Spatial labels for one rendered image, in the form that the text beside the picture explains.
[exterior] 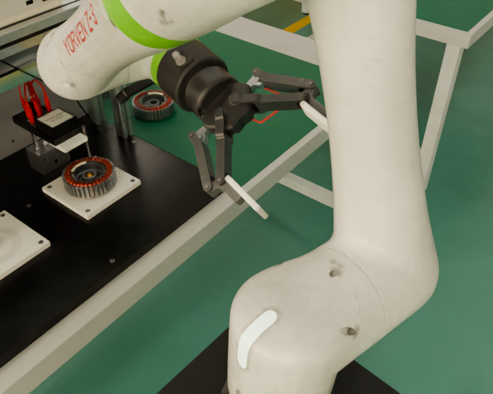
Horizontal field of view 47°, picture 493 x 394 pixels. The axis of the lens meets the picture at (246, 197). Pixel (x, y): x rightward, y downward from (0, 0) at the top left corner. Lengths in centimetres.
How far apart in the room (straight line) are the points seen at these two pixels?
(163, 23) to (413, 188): 32
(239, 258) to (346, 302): 154
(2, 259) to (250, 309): 66
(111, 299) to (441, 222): 163
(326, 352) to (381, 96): 26
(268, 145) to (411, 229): 79
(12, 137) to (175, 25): 97
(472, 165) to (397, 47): 222
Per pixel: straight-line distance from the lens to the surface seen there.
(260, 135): 144
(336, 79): 59
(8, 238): 119
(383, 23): 57
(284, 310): 59
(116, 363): 190
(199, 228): 118
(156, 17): 50
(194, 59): 81
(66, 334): 104
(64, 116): 125
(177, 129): 147
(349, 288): 63
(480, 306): 215
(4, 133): 142
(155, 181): 127
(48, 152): 133
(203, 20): 48
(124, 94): 102
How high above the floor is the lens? 155
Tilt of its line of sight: 40 degrees down
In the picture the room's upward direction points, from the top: straight up
